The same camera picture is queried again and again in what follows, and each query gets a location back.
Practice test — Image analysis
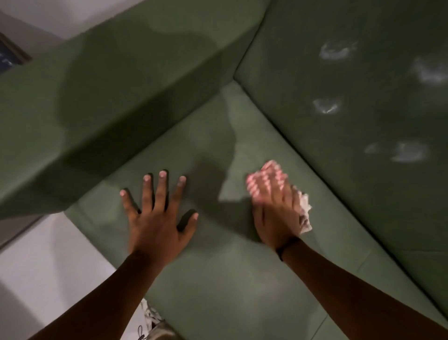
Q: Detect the patterned white clothing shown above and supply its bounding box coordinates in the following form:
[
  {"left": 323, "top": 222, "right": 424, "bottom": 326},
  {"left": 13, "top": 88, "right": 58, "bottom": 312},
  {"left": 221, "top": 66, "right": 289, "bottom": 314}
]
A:
[{"left": 136, "top": 298, "right": 182, "bottom": 340}]

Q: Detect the green fabric sofa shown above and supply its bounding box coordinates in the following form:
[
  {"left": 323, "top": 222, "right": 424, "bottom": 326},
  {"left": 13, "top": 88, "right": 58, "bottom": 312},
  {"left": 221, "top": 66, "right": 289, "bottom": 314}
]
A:
[{"left": 0, "top": 0, "right": 448, "bottom": 340}]

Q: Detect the person's right hand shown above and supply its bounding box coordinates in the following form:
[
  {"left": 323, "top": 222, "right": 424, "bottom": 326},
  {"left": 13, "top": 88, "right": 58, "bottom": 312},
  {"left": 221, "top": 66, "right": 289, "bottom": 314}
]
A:
[{"left": 246, "top": 160, "right": 304, "bottom": 251}]

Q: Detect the person's left hand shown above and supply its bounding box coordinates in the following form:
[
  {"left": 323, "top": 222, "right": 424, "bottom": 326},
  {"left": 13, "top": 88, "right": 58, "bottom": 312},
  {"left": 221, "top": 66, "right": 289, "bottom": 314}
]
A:
[{"left": 120, "top": 170, "right": 199, "bottom": 267}]

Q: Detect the black wrist band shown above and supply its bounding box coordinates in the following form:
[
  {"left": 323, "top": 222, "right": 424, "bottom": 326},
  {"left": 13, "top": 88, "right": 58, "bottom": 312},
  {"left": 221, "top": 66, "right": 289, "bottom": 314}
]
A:
[{"left": 275, "top": 237, "right": 301, "bottom": 262}]

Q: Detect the person's left forearm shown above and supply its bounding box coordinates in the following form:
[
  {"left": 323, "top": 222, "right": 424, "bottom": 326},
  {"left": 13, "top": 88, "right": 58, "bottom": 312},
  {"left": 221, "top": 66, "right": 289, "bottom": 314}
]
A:
[{"left": 28, "top": 250, "right": 165, "bottom": 340}]

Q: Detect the white cleaning cloth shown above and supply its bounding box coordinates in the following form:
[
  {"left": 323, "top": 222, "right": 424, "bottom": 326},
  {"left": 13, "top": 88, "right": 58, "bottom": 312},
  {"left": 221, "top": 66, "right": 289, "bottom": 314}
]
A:
[{"left": 293, "top": 187, "right": 313, "bottom": 234}]

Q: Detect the person's right forearm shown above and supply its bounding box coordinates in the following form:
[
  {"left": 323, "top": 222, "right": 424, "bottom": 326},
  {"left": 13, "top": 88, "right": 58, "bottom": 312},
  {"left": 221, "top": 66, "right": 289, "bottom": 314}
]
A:
[{"left": 280, "top": 239, "right": 448, "bottom": 340}]

